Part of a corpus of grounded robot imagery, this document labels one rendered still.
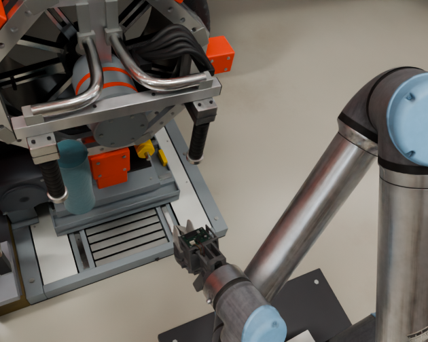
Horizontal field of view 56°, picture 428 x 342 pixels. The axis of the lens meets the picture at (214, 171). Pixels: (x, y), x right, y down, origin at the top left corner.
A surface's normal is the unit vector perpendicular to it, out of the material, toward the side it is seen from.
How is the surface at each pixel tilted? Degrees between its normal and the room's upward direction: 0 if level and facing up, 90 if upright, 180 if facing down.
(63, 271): 0
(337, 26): 0
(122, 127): 90
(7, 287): 0
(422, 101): 49
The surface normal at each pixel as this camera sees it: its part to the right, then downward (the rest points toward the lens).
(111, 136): 0.41, 0.79
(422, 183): -0.29, 0.36
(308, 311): 0.16, -0.55
